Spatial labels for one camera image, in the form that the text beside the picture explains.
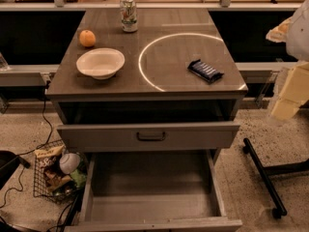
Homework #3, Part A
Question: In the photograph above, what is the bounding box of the white bowl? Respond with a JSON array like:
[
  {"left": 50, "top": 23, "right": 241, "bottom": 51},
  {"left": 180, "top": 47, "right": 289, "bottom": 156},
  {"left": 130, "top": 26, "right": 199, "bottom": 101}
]
[{"left": 76, "top": 48, "right": 125, "bottom": 80}]

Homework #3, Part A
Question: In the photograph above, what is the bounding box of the grey drawer cabinet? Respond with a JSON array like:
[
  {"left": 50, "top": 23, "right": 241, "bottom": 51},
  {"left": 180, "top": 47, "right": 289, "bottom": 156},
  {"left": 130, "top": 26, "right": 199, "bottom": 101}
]
[{"left": 45, "top": 7, "right": 249, "bottom": 232}]

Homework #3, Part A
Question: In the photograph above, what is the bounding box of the open bottom drawer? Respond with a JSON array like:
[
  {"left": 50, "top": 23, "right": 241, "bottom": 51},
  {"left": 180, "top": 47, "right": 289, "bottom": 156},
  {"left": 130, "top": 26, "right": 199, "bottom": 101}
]
[{"left": 65, "top": 150, "right": 242, "bottom": 232}]

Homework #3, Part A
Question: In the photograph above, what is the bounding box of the yellow chip bag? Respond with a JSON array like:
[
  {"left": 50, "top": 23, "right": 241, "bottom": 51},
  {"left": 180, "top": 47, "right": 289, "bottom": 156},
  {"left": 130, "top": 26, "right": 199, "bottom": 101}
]
[{"left": 35, "top": 145, "right": 64, "bottom": 159}]

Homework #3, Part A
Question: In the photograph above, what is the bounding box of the green packet in basket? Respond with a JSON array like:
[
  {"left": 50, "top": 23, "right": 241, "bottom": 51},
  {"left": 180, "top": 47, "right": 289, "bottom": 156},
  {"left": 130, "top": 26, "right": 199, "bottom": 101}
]
[{"left": 70, "top": 169, "right": 87, "bottom": 189}]

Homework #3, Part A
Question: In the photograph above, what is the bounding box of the upper grey drawer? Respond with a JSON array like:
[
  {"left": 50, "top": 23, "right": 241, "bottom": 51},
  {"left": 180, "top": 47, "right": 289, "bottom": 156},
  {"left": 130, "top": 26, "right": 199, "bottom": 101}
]
[{"left": 57, "top": 121, "right": 239, "bottom": 153}]

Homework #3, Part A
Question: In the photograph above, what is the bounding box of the black wire basket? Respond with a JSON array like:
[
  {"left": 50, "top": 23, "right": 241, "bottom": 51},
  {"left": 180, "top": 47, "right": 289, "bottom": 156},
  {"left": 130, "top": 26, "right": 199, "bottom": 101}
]
[{"left": 33, "top": 140, "right": 87, "bottom": 203}]

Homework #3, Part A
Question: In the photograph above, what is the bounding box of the green 7up can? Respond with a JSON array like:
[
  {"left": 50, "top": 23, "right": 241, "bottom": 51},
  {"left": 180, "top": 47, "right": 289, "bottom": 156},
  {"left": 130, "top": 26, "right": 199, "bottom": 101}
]
[{"left": 120, "top": 0, "right": 138, "bottom": 33}]

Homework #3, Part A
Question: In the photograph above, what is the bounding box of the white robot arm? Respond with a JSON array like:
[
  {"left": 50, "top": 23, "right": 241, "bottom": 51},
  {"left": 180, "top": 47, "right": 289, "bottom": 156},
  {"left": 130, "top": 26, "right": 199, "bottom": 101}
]
[{"left": 266, "top": 0, "right": 309, "bottom": 121}]

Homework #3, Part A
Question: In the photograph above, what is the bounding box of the black object at left edge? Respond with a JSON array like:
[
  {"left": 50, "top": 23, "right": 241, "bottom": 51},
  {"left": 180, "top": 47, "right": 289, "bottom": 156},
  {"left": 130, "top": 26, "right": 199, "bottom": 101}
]
[{"left": 0, "top": 151, "right": 30, "bottom": 189}]

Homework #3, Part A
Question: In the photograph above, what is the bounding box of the white ball in basket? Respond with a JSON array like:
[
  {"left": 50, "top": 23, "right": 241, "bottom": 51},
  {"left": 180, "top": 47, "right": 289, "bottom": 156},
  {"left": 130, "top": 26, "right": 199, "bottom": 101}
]
[{"left": 59, "top": 153, "right": 80, "bottom": 174}]

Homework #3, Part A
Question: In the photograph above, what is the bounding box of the black wheeled stand base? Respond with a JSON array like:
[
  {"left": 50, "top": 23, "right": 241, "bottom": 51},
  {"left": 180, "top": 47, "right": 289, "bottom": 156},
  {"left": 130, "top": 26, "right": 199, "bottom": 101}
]
[{"left": 242, "top": 138, "right": 309, "bottom": 219}]

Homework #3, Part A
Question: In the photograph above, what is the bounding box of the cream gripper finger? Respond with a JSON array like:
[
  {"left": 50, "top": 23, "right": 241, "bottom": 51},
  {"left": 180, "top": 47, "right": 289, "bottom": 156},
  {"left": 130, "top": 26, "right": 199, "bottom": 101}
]
[{"left": 270, "top": 62, "right": 309, "bottom": 121}]

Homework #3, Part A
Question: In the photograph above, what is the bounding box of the orange fruit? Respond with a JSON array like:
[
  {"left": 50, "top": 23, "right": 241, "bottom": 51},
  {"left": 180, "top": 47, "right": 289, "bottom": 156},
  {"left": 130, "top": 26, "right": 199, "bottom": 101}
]
[{"left": 79, "top": 30, "right": 96, "bottom": 47}]

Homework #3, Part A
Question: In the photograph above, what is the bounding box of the dark blue rxbar wrapper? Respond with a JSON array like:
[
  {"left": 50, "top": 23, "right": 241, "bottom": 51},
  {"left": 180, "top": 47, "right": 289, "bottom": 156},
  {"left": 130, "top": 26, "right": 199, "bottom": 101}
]
[{"left": 187, "top": 59, "right": 224, "bottom": 84}]

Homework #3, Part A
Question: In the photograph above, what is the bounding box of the black floor cable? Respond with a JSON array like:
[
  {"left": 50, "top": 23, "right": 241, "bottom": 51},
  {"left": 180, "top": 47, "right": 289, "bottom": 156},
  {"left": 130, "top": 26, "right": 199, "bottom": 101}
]
[{"left": 0, "top": 80, "right": 54, "bottom": 210}]

